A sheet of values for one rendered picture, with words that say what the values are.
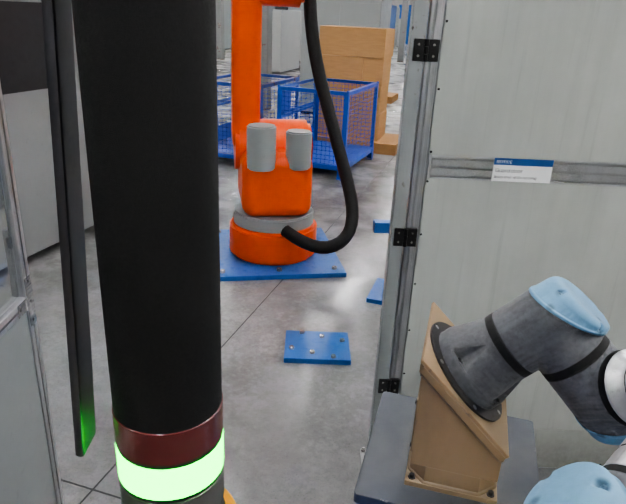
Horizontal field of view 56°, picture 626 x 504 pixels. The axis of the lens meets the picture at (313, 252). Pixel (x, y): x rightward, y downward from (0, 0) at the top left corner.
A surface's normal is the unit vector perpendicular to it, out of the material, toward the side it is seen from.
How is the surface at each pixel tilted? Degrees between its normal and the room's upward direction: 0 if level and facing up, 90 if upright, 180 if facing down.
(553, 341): 83
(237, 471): 0
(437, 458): 90
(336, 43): 90
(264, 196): 90
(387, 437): 0
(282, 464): 0
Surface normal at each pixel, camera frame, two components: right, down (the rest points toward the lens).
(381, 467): 0.04, -0.92
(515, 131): 0.00, 0.37
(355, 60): -0.33, 0.34
